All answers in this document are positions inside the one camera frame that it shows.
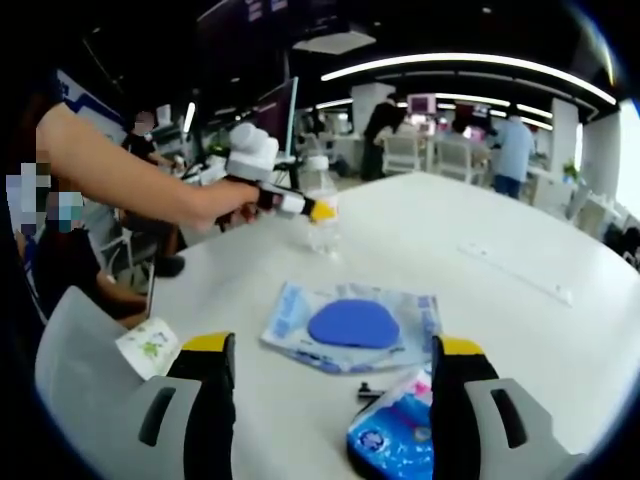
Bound white mesh chair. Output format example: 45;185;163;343
433;138;484;185
383;133;427;176

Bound grey office chair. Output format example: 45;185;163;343
33;284;169;480

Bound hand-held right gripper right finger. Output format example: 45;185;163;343
430;334;586;480

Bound white paper cup green print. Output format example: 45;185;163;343
114;316;181;382

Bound blue tissue packet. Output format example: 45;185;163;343
346;369;436;480

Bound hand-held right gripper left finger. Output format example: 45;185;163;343
134;330;236;480

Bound person's left hand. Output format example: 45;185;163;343
187;177;261;232

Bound large monitor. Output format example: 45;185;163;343
253;76;301;157

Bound white table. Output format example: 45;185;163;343
149;172;640;480

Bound clear plastic bottle red label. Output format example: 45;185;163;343
297;154;345;257

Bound blue mouse pad package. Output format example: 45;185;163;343
259;281;445;375

